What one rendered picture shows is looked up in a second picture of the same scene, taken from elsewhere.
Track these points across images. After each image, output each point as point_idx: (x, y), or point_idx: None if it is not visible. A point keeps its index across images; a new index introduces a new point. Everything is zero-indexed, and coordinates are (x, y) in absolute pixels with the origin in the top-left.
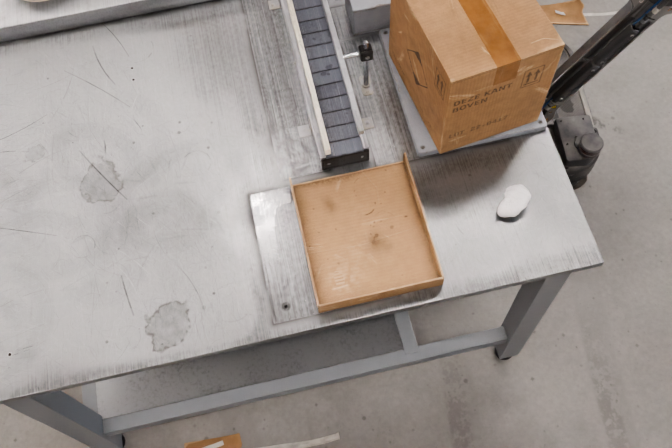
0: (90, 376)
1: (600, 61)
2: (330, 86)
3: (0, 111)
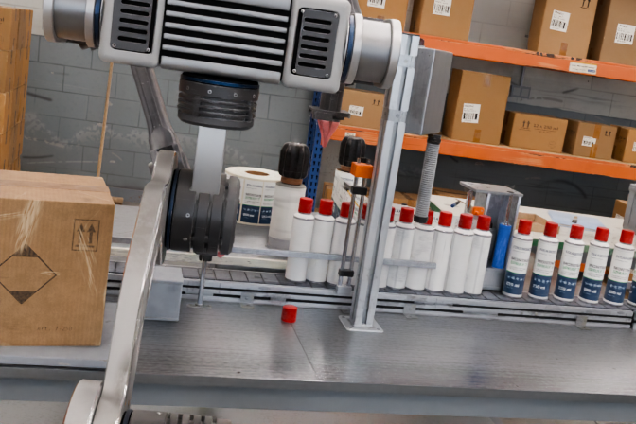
0: None
1: None
2: None
3: (132, 212)
